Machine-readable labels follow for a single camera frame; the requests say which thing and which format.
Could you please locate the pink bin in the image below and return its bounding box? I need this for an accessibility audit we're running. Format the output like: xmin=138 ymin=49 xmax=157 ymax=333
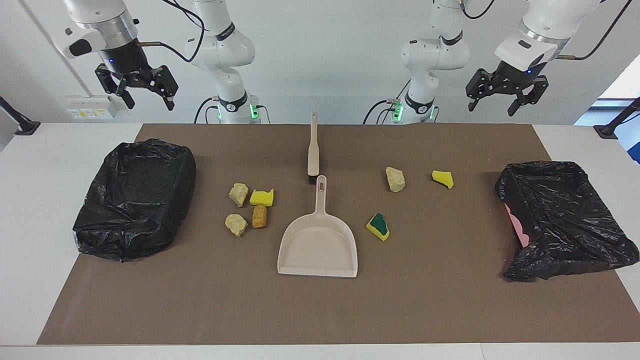
xmin=504 ymin=202 xmax=531 ymax=249

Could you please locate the black right base cable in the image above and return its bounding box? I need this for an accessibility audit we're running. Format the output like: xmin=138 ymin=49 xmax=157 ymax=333
xmin=194 ymin=96 xmax=271 ymax=125

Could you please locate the white wall power outlet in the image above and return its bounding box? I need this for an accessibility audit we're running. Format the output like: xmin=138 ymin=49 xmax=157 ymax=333
xmin=66 ymin=95 xmax=120 ymax=120

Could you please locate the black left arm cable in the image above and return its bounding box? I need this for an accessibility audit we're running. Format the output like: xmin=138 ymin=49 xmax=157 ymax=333
xmin=462 ymin=0 xmax=633 ymax=61

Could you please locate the yellow and green sponge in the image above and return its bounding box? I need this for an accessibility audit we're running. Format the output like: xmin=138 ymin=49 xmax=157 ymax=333
xmin=365 ymin=213 xmax=390 ymax=242

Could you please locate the brown table mat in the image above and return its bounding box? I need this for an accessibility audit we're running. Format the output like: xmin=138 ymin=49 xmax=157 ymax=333
xmin=37 ymin=124 xmax=640 ymax=346

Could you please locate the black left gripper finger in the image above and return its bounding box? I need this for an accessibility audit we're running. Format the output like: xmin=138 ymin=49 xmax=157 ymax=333
xmin=507 ymin=75 xmax=549 ymax=117
xmin=466 ymin=69 xmax=496 ymax=112

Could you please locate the beige sponge chunk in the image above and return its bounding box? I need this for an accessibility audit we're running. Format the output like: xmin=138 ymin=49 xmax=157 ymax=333
xmin=224 ymin=214 xmax=248 ymax=237
xmin=385 ymin=167 xmax=406 ymax=193
xmin=228 ymin=183 xmax=249 ymax=208

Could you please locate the notched yellow sponge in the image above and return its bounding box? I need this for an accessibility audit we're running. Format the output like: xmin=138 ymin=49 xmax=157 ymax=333
xmin=249 ymin=188 xmax=275 ymax=207

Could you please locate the black left base cable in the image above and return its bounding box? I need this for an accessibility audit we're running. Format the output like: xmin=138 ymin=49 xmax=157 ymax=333
xmin=362 ymin=80 xmax=413 ymax=125

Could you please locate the black bag lined bin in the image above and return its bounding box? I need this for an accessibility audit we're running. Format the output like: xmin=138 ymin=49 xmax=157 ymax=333
xmin=72 ymin=139 xmax=197 ymax=262

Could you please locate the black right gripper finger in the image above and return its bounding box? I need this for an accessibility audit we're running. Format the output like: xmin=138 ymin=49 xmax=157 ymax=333
xmin=150 ymin=65 xmax=179 ymax=111
xmin=95 ymin=64 xmax=136 ymax=110

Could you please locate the black clamp stand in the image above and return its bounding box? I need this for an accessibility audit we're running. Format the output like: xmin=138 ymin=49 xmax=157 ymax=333
xmin=593 ymin=97 xmax=640 ymax=140
xmin=0 ymin=96 xmax=41 ymax=136

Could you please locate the beige plastic dustpan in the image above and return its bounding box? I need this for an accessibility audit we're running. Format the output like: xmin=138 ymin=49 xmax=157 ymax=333
xmin=277 ymin=175 xmax=359 ymax=278

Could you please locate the black base cable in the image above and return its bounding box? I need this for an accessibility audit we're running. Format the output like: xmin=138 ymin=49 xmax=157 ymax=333
xmin=362 ymin=80 xmax=413 ymax=125
xmin=194 ymin=96 xmax=271 ymax=125

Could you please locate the black trash bag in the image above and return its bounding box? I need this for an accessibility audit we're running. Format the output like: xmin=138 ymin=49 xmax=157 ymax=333
xmin=495 ymin=160 xmax=640 ymax=282

